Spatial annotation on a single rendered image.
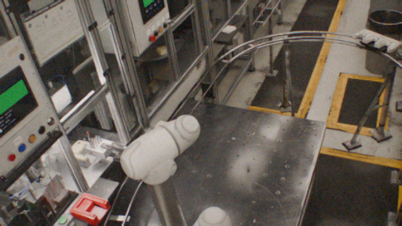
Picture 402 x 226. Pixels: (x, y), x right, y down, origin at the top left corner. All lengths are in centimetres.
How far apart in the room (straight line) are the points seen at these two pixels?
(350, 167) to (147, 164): 228
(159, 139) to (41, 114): 62
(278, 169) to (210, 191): 44
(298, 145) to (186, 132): 125
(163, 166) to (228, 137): 125
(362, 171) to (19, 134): 258
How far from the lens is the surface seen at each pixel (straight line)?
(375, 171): 336
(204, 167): 240
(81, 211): 199
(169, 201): 153
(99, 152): 212
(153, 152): 135
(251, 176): 232
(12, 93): 163
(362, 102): 406
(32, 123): 175
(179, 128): 138
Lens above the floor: 239
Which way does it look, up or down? 37 degrees down
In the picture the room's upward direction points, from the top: 9 degrees counter-clockwise
